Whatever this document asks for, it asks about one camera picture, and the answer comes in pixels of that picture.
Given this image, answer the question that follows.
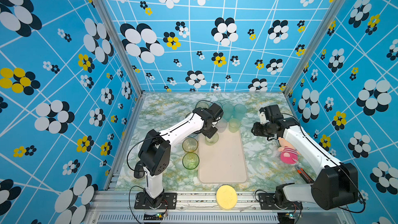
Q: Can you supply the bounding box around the small clear glass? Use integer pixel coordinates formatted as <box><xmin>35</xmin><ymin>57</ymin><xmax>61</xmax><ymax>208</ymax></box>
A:
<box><xmin>216</xmin><ymin>118</ymin><xmax>228</xmax><ymax>133</ymax></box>

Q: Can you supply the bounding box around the tall teal glass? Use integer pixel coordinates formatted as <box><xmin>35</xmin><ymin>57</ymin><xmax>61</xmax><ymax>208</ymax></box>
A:
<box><xmin>222</xmin><ymin>103</ymin><xmax>234</xmax><ymax>122</ymax></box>

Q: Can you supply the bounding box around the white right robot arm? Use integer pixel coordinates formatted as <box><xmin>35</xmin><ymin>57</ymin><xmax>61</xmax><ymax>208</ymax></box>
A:
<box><xmin>251</xmin><ymin>118</ymin><xmax>359</xmax><ymax>210</ymax></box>

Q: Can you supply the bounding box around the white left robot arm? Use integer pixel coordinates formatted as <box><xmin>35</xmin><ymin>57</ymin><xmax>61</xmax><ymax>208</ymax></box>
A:
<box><xmin>133</xmin><ymin>104</ymin><xmax>223</xmax><ymax>201</ymax></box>

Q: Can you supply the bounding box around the pale pink rectangular tray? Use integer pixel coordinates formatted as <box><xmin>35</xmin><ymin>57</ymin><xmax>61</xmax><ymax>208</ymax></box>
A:
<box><xmin>198</xmin><ymin>129</ymin><xmax>248</xmax><ymax>184</ymax></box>

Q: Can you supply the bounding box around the grey-blue glass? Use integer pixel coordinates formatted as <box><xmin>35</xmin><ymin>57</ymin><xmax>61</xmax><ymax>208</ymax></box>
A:
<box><xmin>187</xmin><ymin>133</ymin><xmax>198</xmax><ymax>138</ymax></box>

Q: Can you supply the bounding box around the yellow glass left column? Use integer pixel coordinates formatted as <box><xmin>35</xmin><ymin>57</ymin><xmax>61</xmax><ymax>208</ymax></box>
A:
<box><xmin>182</xmin><ymin>138</ymin><xmax>199</xmax><ymax>152</ymax></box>

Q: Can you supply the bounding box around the tall amber glass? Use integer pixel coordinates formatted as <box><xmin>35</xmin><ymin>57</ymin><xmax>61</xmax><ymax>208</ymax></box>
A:
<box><xmin>195</xmin><ymin>101</ymin><xmax>209</xmax><ymax>109</ymax></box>

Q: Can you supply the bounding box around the pink plush doll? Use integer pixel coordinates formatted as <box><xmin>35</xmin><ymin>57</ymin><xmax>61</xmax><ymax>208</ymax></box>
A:
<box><xmin>277</xmin><ymin>138</ymin><xmax>300</xmax><ymax>165</ymax></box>

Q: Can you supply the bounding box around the green glass left column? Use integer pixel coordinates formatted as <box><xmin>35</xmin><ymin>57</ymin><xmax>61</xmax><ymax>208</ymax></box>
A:
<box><xmin>182</xmin><ymin>152</ymin><xmax>200</xmax><ymax>170</ymax></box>

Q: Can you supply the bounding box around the tall green-teal glass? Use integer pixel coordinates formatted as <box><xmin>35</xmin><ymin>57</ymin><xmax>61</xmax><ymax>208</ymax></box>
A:
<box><xmin>233</xmin><ymin>104</ymin><xmax>247</xmax><ymax>121</ymax></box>

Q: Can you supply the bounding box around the red black utility knife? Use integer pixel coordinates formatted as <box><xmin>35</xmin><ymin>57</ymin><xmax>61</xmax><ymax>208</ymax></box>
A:
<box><xmin>295</xmin><ymin>166</ymin><xmax>315</xmax><ymax>184</ymax></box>

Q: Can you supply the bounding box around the yellow round sponge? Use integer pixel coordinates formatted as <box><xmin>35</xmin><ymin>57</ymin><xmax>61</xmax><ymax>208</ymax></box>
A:
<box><xmin>216</xmin><ymin>185</ymin><xmax>237</xmax><ymax>210</ymax></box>

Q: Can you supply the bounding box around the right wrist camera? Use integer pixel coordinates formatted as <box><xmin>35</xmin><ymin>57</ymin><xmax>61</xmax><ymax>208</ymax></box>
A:
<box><xmin>259</xmin><ymin>105</ymin><xmax>284</xmax><ymax>124</ymax></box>

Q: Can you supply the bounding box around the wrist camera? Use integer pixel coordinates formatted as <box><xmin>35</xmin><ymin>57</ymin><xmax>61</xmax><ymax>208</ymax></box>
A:
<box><xmin>208</xmin><ymin>103</ymin><xmax>223</xmax><ymax>121</ymax></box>
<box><xmin>259</xmin><ymin>105</ymin><xmax>284</xmax><ymax>124</ymax></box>

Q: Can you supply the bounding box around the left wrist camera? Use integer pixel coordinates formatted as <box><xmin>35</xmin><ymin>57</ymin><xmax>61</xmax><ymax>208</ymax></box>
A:
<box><xmin>208</xmin><ymin>103</ymin><xmax>223</xmax><ymax>121</ymax></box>

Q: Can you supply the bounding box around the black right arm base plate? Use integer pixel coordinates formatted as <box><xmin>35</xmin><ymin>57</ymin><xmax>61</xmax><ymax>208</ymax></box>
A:
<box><xmin>255</xmin><ymin>192</ymin><xmax>303</xmax><ymax>212</ymax></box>

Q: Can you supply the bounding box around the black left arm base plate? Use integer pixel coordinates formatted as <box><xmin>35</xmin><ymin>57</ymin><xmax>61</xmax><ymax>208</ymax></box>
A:
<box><xmin>134</xmin><ymin>192</ymin><xmax>177</xmax><ymax>210</ymax></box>

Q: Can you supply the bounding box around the aluminium front rail frame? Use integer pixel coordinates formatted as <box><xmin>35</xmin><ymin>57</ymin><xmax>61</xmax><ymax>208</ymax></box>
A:
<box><xmin>84</xmin><ymin>190</ymin><xmax>355</xmax><ymax>224</ymax></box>

